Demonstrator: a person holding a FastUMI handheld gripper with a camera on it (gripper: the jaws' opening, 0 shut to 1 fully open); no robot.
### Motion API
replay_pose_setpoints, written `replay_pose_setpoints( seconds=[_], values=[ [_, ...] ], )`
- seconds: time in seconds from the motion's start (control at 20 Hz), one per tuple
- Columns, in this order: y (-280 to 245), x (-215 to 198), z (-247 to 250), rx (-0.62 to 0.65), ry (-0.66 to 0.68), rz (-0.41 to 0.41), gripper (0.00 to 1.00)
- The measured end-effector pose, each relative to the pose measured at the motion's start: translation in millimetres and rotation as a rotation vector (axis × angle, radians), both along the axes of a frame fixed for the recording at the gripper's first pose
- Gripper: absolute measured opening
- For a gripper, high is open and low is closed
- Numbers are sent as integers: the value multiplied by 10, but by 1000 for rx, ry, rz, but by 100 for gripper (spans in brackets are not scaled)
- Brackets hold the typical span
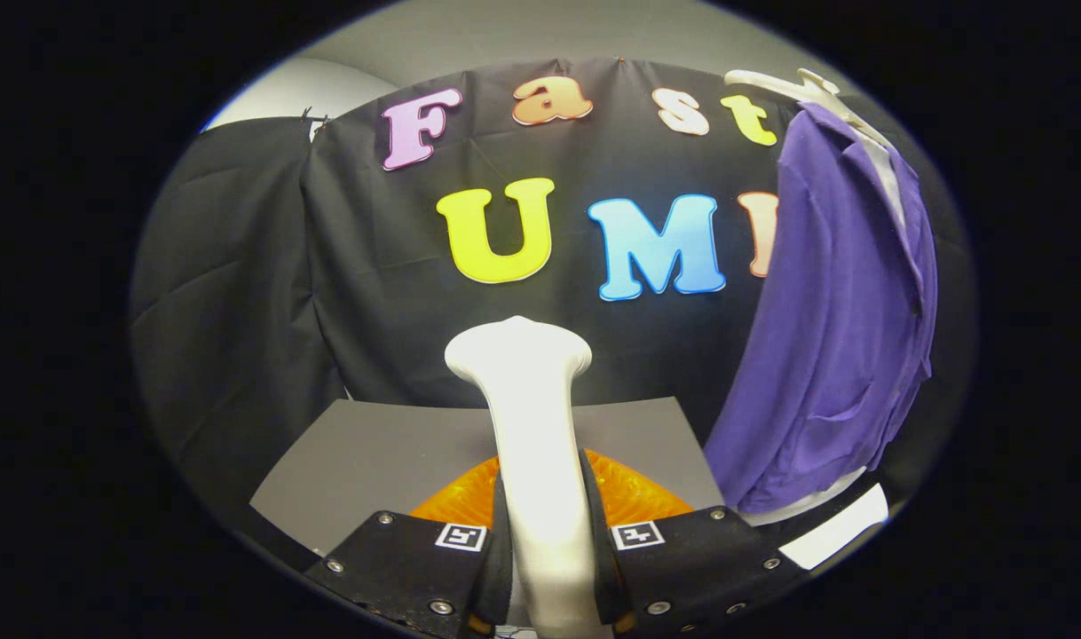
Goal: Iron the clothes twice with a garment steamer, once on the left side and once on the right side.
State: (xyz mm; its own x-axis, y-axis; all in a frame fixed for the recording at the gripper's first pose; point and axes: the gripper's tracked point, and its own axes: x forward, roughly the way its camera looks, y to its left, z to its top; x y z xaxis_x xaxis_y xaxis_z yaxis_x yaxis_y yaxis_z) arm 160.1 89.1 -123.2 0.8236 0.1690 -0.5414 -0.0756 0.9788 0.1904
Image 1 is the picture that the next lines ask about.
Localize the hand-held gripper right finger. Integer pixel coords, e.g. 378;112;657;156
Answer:
579;448;812;639

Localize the grey cabinet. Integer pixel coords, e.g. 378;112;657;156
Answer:
249;398;726;556

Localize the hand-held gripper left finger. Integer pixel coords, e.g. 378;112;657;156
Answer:
303;454;517;639

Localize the white plastic clothes hanger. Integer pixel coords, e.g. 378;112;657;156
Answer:
724;68;896;152

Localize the purple corduroy jacket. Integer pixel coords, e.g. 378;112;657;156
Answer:
702;102;939;516

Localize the white cloth panel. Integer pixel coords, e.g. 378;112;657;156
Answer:
740;133;907;526

